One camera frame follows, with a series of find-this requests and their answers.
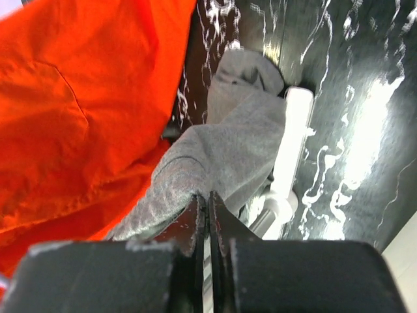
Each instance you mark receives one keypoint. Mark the right white rack foot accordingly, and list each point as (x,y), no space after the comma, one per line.
(281,200)

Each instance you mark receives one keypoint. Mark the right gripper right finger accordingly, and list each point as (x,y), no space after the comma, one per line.
(253,275)

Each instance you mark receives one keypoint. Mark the orange shorts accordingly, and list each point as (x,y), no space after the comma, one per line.
(87,87)

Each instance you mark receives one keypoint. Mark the right rack upright pole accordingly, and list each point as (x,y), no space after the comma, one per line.
(262,223)

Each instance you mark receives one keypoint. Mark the grey shorts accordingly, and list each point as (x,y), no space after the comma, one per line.
(233,153)

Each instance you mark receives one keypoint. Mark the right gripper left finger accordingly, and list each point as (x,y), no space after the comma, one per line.
(164,274)

